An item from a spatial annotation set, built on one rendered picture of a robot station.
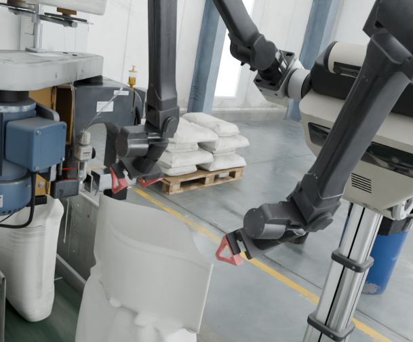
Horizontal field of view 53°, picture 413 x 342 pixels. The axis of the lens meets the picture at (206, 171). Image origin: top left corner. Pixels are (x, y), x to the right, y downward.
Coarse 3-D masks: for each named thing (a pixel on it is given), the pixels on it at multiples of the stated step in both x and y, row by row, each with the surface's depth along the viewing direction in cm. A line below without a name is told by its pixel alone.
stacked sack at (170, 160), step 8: (168, 152) 406; (176, 152) 411; (184, 152) 417; (192, 152) 420; (200, 152) 427; (208, 152) 437; (160, 160) 400; (168, 160) 396; (176, 160) 395; (184, 160) 403; (192, 160) 412; (200, 160) 420; (208, 160) 431
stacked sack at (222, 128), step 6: (186, 114) 478; (192, 114) 482; (198, 114) 486; (204, 114) 495; (192, 120) 469; (198, 120) 466; (204, 120) 466; (210, 120) 468; (216, 120) 471; (222, 120) 483; (204, 126) 458; (210, 126) 453; (216, 126) 450; (222, 126) 454; (228, 126) 462; (234, 126) 469; (216, 132) 448; (222, 132) 451; (228, 132) 456; (234, 132) 467
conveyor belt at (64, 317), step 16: (64, 288) 182; (64, 304) 172; (80, 304) 174; (16, 320) 159; (48, 320) 162; (64, 320) 163; (16, 336) 151; (32, 336) 153; (48, 336) 154; (64, 336) 156
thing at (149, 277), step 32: (96, 224) 127; (128, 224) 123; (160, 224) 121; (96, 256) 128; (128, 256) 103; (160, 256) 101; (192, 256) 99; (96, 288) 119; (128, 288) 105; (160, 288) 103; (192, 288) 101; (96, 320) 119; (128, 320) 110; (160, 320) 106; (192, 320) 103
